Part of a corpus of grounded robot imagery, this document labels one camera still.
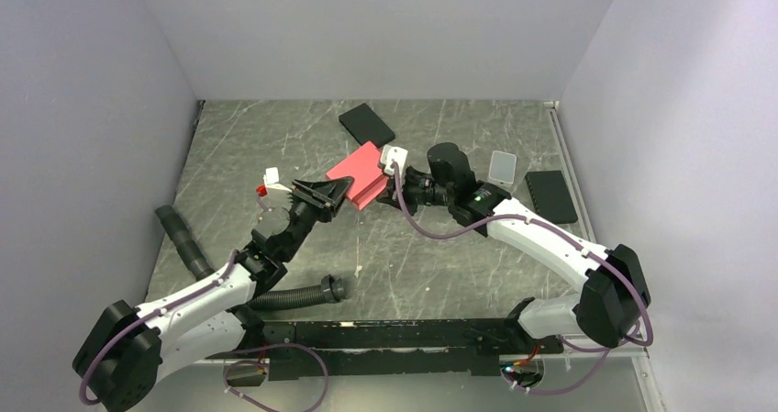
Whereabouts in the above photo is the aluminium frame rail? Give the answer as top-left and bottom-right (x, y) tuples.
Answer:
(96, 336), (667, 412)

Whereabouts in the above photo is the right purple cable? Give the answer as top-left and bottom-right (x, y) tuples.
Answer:
(392, 162), (655, 397)

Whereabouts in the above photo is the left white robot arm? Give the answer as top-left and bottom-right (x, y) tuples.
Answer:
(72, 176), (354, 411)

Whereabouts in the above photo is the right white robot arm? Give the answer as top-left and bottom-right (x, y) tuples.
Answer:
(379, 142), (654, 352)

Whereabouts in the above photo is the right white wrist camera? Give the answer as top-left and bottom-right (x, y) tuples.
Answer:
(379, 144), (408, 176)

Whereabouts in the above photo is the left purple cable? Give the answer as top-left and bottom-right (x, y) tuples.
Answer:
(79, 196), (329, 412)

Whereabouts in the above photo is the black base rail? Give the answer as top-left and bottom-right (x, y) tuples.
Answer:
(236, 318), (562, 363)

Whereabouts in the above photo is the black flat box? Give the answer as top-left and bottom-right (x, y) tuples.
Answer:
(339, 103), (396, 149)

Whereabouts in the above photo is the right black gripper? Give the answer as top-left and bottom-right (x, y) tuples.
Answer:
(375, 166), (454, 217)

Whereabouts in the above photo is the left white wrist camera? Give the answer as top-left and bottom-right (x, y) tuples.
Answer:
(256, 167), (291, 197)

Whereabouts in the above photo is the black corrugated hose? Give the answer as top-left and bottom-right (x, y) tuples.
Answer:
(152, 205), (349, 312)

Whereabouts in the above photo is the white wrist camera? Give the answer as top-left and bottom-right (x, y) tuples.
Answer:
(379, 144), (408, 176)
(256, 167), (291, 197)

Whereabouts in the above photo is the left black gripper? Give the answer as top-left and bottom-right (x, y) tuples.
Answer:
(282, 176), (354, 262)

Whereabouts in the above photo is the black ridged tray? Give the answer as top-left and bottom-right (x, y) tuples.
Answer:
(525, 170), (578, 225)

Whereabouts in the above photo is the purple cable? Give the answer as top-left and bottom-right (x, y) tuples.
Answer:
(392, 162), (655, 397)
(79, 196), (329, 412)

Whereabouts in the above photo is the red paper box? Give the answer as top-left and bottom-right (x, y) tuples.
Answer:
(326, 141), (388, 211)

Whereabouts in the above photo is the clear plastic case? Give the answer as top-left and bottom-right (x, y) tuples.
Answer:
(487, 150), (517, 186)

